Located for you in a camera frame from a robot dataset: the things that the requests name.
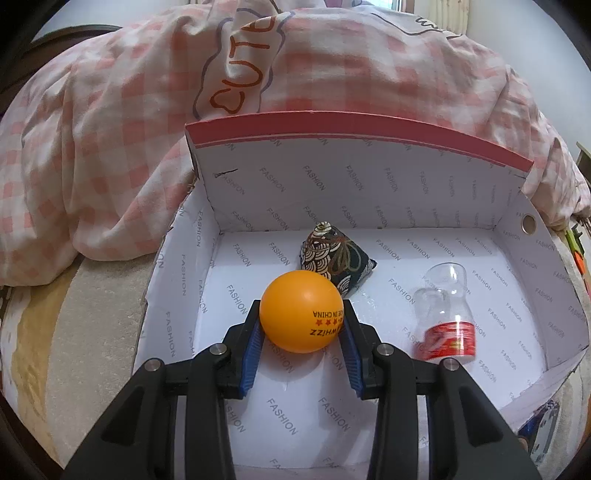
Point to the blue patterned item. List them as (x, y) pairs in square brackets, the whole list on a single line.
[(545, 417)]

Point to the pink checked blanket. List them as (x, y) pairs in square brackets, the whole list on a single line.
[(115, 138)]

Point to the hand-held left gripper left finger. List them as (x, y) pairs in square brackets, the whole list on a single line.
[(251, 353)]

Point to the wooden furniture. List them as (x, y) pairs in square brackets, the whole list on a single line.
[(584, 159)]

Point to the dark wooden headboard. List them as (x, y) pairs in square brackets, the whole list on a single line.
[(27, 60)]

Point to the green and orange toy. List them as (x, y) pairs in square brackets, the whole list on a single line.
[(575, 249)]

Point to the clear bottle with red label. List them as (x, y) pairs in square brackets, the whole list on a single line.
[(445, 337)]

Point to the dark patterned fabric pouch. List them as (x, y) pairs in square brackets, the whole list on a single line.
[(332, 258)]

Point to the white cardboard box red rim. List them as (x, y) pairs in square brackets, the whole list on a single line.
[(369, 198)]

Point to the orange ping pong ball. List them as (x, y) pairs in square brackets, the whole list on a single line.
[(301, 311)]

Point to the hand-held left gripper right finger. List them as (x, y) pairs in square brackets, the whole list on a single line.
[(353, 362)]

